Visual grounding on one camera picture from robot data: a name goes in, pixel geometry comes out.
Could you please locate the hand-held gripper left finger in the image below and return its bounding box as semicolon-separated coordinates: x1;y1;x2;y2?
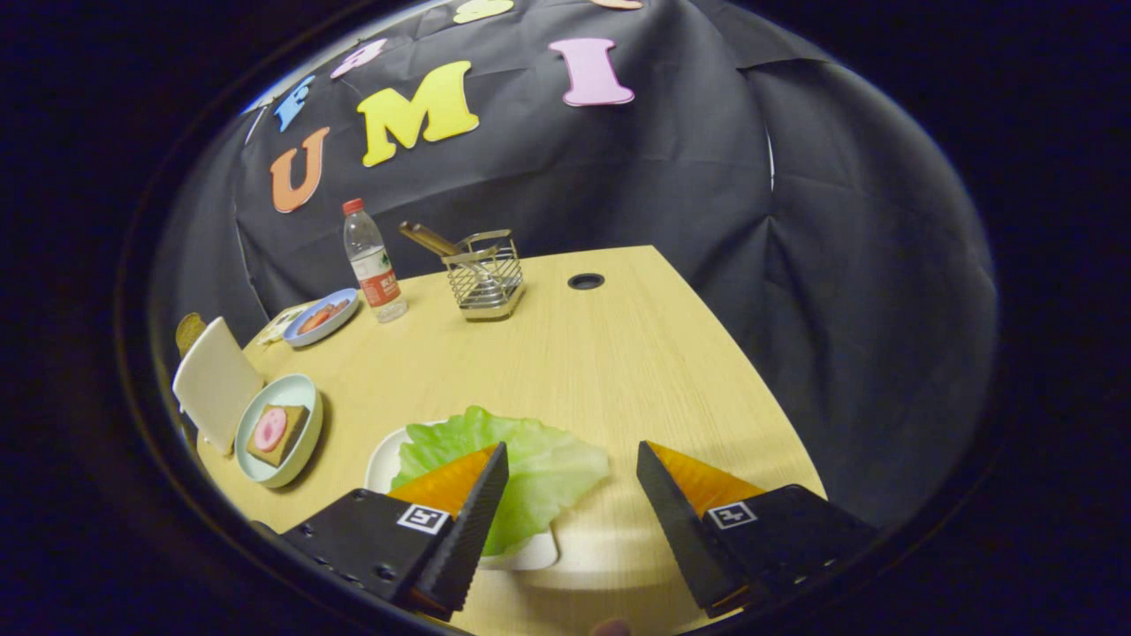
252;442;511;622

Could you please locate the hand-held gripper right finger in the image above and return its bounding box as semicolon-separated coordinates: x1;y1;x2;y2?
636;440;880;619

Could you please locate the green lettuce leaf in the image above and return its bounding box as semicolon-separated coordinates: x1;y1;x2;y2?
390;405;611;557

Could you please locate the brown toasted bread slice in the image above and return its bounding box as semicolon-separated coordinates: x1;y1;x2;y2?
175;312;208;359

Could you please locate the white square plate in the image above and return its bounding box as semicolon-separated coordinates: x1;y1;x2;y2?
365;422;560;572

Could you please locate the pale green round plate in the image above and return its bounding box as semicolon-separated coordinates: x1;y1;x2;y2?
234;374;324;489

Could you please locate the pink ham slice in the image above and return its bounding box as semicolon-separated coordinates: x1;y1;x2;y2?
254;407;289;453

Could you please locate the blue round plate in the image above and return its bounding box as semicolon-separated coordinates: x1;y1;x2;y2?
282;288;361;349

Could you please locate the clear plastic water bottle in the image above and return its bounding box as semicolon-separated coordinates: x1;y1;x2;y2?
342;198;409;324

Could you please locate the white compartment condiment tray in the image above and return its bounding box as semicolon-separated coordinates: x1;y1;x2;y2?
256;302;310;347

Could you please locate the white toaster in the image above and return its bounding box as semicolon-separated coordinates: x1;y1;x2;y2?
172;316;265;456

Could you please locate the black backdrop cloth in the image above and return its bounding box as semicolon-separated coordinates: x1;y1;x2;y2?
150;0;999;531

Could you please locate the metal wire utensil holder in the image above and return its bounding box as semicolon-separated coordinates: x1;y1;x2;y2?
441;230;525;322

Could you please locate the wooden-handled utensil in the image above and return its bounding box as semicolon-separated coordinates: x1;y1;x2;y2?
412;223;463;254
398;221;453;258

